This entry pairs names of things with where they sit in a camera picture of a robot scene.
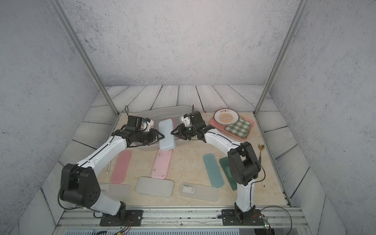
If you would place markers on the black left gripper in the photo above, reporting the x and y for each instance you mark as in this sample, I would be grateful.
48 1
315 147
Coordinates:
154 136

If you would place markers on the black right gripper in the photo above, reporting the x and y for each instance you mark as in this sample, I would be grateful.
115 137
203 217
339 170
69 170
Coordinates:
180 132

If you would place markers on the light blue pencil case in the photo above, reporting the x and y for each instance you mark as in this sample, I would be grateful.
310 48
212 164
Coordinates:
165 128

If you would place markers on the pale pink pencil case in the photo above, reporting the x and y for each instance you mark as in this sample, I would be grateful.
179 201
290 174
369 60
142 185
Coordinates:
161 165

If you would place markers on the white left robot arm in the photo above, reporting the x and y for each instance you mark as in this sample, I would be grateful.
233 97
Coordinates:
79 184

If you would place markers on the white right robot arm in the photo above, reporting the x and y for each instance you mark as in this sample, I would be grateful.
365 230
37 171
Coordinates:
243 163

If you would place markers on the grey flat pencil case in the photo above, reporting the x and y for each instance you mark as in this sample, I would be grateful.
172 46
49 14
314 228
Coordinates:
154 187

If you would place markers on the dark pink flat case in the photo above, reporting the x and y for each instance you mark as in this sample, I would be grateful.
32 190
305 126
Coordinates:
121 167

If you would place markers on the dark green pencil case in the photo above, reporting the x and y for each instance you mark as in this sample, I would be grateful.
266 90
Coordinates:
224 162

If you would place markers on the teal pencil case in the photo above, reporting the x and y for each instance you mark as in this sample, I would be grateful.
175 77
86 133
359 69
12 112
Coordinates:
213 171

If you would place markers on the clear case with label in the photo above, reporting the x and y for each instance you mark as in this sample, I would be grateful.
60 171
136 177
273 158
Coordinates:
201 192

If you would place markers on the clear case far left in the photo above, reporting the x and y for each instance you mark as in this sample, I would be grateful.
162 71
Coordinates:
118 192

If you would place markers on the pink serving tray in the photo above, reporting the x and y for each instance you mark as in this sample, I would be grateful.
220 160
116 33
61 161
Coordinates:
222 127

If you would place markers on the orange patterned plate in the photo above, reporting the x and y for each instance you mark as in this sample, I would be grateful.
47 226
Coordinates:
226 117

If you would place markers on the silver spoon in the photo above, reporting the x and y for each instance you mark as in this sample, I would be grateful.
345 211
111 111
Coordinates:
108 168

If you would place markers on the green checkered cloth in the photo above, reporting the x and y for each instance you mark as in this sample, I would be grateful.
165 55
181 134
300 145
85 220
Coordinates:
241 129

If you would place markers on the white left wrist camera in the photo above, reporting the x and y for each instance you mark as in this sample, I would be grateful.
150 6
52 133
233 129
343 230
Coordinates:
141 124

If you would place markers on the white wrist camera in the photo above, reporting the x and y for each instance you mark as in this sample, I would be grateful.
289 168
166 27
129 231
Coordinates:
191 119
141 124

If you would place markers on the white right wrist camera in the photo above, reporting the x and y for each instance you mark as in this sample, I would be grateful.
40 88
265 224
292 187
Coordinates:
191 119

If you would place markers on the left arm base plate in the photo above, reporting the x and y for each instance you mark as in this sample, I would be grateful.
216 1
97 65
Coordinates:
132 218

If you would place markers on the gold spoon dark handle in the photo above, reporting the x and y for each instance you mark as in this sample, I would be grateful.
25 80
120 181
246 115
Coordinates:
261 148

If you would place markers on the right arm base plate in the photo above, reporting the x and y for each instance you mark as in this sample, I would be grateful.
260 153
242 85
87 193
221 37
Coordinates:
232 217

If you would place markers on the aluminium front rail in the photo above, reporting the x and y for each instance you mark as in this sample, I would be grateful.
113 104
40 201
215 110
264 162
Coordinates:
187 221

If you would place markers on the aluminium frame post left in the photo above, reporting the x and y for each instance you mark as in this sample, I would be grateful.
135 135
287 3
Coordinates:
65 23

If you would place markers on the aluminium frame post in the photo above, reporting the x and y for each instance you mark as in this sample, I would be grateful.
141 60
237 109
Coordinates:
65 23
302 6

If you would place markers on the aluminium frame post right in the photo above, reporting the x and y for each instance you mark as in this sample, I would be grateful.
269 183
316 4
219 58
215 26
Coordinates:
302 6

